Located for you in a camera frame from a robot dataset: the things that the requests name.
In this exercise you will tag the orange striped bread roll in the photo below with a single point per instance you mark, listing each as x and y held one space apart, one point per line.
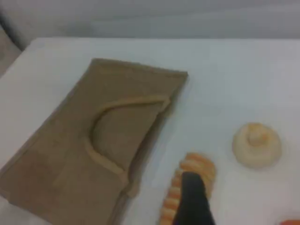
199 164

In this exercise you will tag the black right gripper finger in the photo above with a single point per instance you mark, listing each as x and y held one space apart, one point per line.
193 201

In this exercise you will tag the orange tangerine with stem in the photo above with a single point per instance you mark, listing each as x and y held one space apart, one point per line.
291 222

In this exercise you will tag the cream egg yolk pastry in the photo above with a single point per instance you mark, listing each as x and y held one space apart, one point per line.
256 150

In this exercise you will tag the brown burlap tote bag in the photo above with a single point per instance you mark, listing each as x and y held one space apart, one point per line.
70 145

